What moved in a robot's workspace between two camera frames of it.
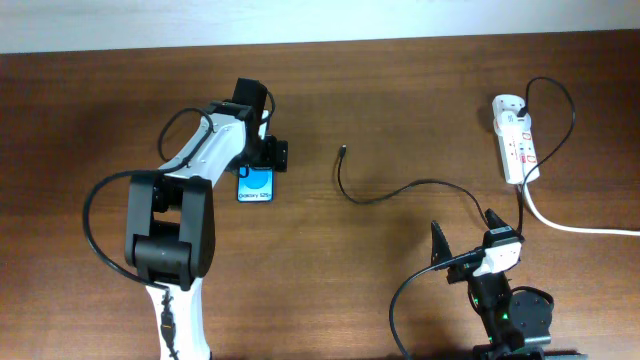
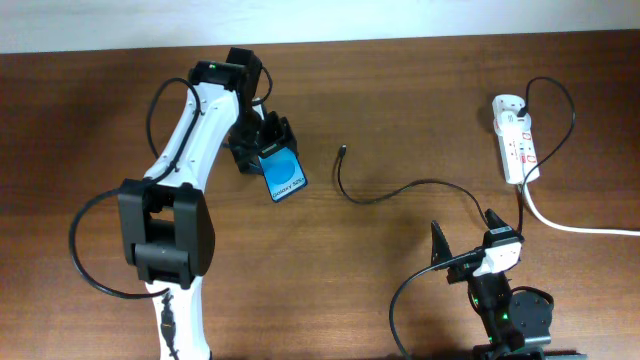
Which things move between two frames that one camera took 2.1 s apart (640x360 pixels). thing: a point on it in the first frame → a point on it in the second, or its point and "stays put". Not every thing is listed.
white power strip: [516, 144] stays put
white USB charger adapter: [508, 123] stays put
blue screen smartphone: [255, 184] → [283, 171]
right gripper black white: [465, 269] stays put
